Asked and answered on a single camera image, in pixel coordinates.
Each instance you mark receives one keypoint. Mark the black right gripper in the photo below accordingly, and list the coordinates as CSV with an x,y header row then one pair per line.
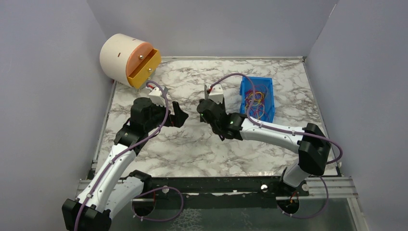
x,y
210,106

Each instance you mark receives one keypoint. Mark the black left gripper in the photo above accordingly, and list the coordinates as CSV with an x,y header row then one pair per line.
x,y
170,114

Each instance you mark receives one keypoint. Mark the blue plastic bin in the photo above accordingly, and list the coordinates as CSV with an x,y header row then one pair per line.
x,y
263,107

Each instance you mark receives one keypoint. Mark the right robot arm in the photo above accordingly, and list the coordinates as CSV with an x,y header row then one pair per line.
x,y
308,142

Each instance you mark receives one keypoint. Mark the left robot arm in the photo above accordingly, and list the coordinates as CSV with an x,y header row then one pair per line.
x,y
108,192

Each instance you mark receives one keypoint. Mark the yellow drawer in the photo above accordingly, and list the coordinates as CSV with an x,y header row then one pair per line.
x,y
139,67

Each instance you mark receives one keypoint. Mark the cream cylindrical drawer cabinet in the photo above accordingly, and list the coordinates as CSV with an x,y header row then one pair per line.
x,y
115,52

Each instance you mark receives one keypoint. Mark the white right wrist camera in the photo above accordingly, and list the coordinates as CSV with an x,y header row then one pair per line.
x,y
216,94

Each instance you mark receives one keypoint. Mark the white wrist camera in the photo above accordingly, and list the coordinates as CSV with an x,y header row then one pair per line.
x,y
156,96
216,94

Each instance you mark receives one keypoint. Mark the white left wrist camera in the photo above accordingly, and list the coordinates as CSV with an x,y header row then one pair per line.
x,y
156,96

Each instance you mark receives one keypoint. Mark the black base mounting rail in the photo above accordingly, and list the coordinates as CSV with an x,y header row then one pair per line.
x,y
222,192

